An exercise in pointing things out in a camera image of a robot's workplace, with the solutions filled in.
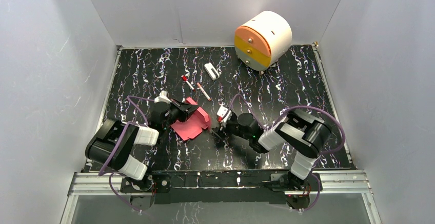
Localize pink paper box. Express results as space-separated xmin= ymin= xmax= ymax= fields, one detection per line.
xmin=171 ymin=107 xmax=211 ymax=141

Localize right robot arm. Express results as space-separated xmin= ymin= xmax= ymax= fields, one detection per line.
xmin=212 ymin=110 xmax=332 ymax=190

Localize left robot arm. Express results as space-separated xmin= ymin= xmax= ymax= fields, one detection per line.
xmin=85 ymin=99 xmax=199 ymax=191

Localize orange capped white marker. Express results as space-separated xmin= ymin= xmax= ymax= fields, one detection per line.
xmin=196 ymin=83 xmax=212 ymax=101

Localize red capped white marker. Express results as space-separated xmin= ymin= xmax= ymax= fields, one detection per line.
xmin=181 ymin=75 xmax=195 ymax=91

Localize white rectangular clip block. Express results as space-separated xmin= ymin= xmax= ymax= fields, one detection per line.
xmin=204 ymin=63 xmax=220 ymax=80

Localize round white drawer cabinet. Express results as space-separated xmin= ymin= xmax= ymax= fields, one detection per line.
xmin=234 ymin=11 xmax=292 ymax=72

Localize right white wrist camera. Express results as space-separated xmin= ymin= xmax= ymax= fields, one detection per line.
xmin=216 ymin=106 xmax=232 ymax=127

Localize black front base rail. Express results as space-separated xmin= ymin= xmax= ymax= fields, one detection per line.
xmin=151 ymin=170 xmax=289 ymax=204

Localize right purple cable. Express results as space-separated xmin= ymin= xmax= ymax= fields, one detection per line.
xmin=226 ymin=94 xmax=346 ymax=213

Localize aluminium frame rail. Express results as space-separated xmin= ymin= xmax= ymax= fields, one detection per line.
xmin=61 ymin=169 xmax=382 ymax=223

